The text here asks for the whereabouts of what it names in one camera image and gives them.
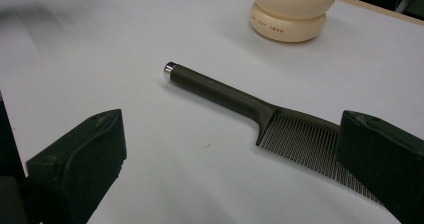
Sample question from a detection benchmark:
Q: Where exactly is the cream ribbed round holder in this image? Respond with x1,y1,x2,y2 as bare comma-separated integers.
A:
249,0,338,44

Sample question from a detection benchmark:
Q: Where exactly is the dark brown handle comb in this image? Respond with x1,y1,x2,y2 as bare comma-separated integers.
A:
162,61,383,205

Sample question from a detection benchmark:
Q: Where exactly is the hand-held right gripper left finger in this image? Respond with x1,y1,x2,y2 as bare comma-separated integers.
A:
25,108,128,224

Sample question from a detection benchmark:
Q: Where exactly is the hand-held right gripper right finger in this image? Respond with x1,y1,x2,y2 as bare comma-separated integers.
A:
335,109,424,224

